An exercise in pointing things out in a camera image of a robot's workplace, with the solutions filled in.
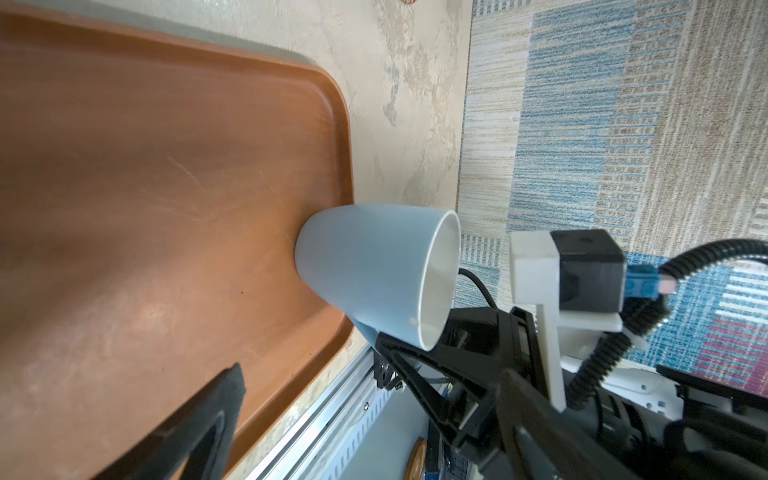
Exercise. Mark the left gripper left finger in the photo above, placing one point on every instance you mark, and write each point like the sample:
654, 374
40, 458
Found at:
195, 440

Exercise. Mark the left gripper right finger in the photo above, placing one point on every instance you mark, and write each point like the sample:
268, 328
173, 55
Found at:
540, 442

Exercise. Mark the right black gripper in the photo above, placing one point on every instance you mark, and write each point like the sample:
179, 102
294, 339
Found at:
456, 383

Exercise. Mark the light blue mug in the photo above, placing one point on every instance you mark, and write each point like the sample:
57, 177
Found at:
391, 268

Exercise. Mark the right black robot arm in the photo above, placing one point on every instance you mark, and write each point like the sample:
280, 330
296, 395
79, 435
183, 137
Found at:
661, 424

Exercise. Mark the orange brown serving tray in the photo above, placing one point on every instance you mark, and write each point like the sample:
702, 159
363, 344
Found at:
152, 192

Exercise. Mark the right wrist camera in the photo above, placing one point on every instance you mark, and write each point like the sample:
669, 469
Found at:
575, 280

